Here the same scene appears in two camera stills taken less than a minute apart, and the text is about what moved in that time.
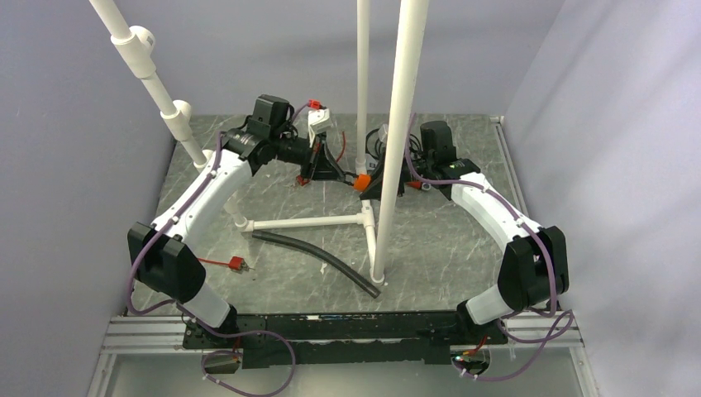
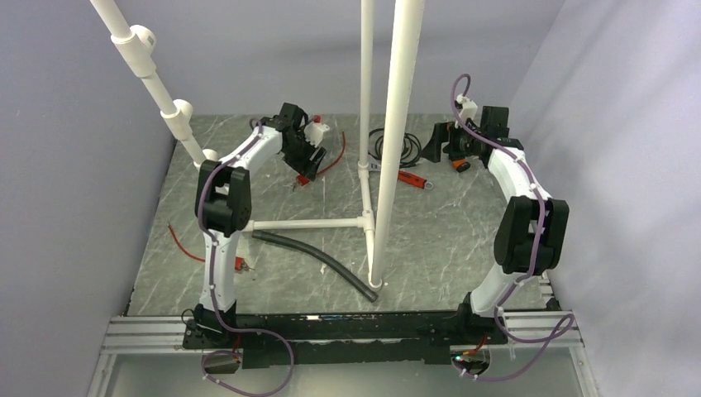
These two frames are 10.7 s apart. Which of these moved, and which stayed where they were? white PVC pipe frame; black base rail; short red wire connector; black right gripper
Moved: black right gripper
Stayed: white PVC pipe frame; short red wire connector; black base rail
